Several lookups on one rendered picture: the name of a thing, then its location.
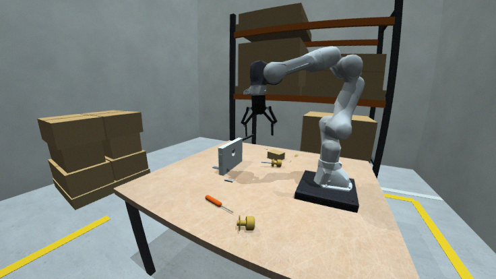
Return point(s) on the brass door knob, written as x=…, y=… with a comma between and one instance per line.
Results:
x=249, y=222
x=278, y=163

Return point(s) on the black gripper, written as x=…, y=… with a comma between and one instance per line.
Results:
x=259, y=107

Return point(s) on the orange-handled screwdriver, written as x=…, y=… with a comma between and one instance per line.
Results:
x=215, y=202

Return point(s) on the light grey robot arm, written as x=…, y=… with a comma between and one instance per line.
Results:
x=330, y=174

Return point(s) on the tan rectangular box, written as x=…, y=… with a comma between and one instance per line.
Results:
x=276, y=155

